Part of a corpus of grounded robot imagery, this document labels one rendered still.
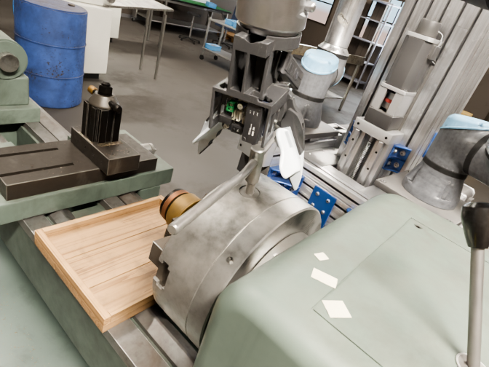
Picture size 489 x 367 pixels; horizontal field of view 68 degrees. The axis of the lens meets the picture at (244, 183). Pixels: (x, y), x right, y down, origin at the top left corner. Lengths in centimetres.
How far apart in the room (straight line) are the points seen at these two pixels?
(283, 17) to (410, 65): 84
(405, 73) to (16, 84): 127
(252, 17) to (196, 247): 33
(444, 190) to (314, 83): 50
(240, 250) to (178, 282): 11
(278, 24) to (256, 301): 28
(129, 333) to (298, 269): 46
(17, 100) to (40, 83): 233
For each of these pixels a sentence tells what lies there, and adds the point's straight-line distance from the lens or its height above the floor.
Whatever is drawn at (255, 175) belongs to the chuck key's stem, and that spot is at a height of 127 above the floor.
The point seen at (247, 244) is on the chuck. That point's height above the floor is 120.
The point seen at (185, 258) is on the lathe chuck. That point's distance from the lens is 57.
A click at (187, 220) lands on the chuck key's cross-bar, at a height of 130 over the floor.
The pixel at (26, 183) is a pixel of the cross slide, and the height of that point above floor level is 97.
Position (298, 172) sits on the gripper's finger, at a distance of 49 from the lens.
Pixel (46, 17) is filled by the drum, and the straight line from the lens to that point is 371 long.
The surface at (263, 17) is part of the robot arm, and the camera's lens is 39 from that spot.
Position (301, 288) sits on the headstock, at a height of 126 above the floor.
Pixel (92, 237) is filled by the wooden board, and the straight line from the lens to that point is 98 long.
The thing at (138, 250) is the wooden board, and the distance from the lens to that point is 95.
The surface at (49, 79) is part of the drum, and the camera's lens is 385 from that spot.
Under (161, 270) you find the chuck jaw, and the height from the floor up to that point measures 109.
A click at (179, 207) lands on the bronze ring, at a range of 73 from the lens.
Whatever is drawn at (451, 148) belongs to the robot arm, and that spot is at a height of 131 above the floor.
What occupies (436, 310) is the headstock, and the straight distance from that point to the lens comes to 51.
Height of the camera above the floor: 152
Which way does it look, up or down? 28 degrees down
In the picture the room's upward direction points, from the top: 18 degrees clockwise
